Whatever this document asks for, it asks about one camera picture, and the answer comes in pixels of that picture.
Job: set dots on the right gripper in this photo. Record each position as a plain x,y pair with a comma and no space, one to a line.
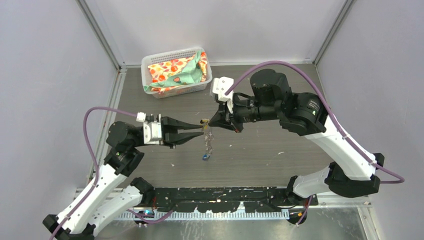
229,120

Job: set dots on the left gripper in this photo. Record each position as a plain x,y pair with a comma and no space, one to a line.
171,136

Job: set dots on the metal key organizer plate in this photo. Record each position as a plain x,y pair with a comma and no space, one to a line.
208,138

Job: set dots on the blue tagged key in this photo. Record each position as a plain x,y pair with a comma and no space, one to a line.
206,157

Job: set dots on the yellow tagged key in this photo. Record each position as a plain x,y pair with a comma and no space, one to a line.
205,124

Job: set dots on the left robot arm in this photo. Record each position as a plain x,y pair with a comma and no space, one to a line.
90,212

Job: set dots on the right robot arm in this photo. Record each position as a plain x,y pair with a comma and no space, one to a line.
350,174

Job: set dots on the floral cloth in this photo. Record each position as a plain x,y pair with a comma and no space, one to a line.
178,72

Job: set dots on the white plastic basket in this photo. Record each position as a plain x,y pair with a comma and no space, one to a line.
165,56

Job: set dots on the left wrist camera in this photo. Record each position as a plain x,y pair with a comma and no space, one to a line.
151,127

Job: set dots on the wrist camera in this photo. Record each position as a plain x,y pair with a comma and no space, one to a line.
218,89
151,127

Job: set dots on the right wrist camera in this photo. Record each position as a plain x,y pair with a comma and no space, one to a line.
218,89

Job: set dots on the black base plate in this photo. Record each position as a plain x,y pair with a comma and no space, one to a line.
266,199

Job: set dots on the white cable duct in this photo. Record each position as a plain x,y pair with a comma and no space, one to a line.
240,214

